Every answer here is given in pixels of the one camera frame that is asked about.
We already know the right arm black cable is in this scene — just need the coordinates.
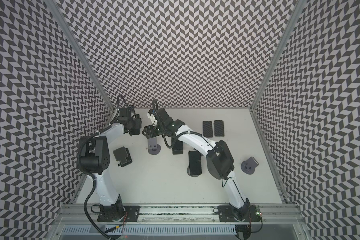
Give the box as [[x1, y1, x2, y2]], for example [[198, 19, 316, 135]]
[[151, 98, 205, 150]]

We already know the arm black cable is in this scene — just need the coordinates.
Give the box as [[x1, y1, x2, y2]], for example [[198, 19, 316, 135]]
[[151, 98, 205, 150], [76, 94, 133, 240]]

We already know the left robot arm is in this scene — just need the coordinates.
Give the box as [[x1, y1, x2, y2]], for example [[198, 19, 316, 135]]
[[77, 106, 142, 223]]

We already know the aluminium mounting rail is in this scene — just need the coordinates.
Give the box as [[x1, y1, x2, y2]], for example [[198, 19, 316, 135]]
[[53, 204, 305, 226]]

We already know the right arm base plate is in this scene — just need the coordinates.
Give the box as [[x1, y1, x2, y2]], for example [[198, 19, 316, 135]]
[[214, 205, 261, 223]]

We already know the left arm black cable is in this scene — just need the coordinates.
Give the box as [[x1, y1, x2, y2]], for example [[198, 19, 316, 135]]
[[76, 94, 133, 240]]

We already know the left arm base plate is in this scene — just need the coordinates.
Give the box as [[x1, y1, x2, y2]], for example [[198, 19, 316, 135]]
[[97, 205, 141, 223]]

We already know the grey stand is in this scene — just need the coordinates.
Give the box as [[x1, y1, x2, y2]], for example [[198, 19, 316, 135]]
[[148, 138, 161, 155], [241, 157, 260, 175], [187, 166, 199, 178]]

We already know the phone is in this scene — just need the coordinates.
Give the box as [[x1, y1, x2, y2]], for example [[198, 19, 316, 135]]
[[202, 121, 214, 138], [188, 151, 202, 175], [214, 120, 225, 137], [129, 127, 141, 136], [172, 139, 184, 150]]

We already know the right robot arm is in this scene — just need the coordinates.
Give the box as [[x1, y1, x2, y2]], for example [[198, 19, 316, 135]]
[[143, 106, 251, 222]]

